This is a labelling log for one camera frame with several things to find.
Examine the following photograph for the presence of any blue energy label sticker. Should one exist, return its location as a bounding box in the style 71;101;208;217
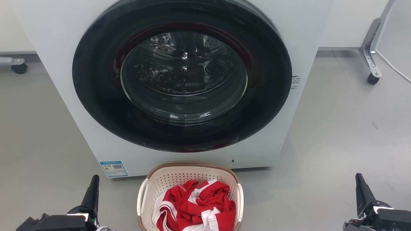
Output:
100;161;128;178

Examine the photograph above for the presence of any grey metal stand leg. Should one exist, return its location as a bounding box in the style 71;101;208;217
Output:
0;57;25;66
359;0;395;78

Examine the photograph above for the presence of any white floor cable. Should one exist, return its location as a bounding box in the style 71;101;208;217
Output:
376;50;411;83

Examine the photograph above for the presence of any white front-load washing machine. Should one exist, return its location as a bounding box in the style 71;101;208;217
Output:
11;0;334;178

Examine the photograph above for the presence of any red and white garment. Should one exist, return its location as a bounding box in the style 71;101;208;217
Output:
152;180;237;231

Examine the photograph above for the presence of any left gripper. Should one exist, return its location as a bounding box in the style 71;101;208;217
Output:
16;175;111;231

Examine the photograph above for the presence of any white partition panel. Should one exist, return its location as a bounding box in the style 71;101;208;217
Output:
318;0;390;51
0;0;36;53

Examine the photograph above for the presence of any dark round washing machine door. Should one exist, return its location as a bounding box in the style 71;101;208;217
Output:
72;0;293;153

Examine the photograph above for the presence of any beige perforated laundry basket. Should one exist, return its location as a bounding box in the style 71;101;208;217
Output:
137;163;244;231

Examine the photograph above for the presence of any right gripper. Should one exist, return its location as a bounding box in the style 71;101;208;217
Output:
344;173;411;231

